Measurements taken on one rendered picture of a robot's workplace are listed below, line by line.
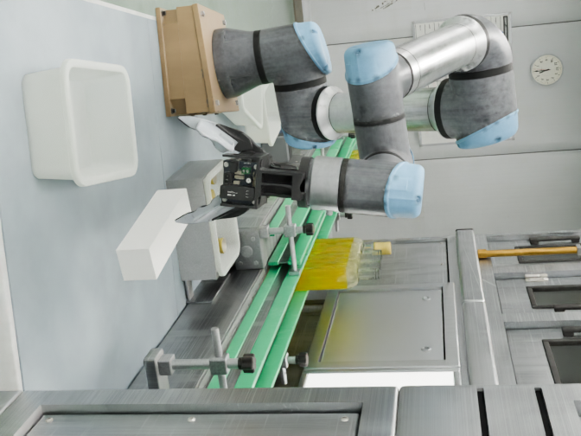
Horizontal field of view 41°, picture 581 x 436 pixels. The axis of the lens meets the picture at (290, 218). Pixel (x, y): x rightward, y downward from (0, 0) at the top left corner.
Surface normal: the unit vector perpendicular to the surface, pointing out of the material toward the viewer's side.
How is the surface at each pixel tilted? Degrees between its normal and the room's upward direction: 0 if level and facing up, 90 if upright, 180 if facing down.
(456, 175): 90
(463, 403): 90
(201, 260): 90
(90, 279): 0
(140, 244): 90
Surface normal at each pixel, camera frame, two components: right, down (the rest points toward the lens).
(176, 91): -0.18, 0.15
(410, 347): -0.11, -0.95
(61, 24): 0.98, -0.05
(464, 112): -0.65, 0.29
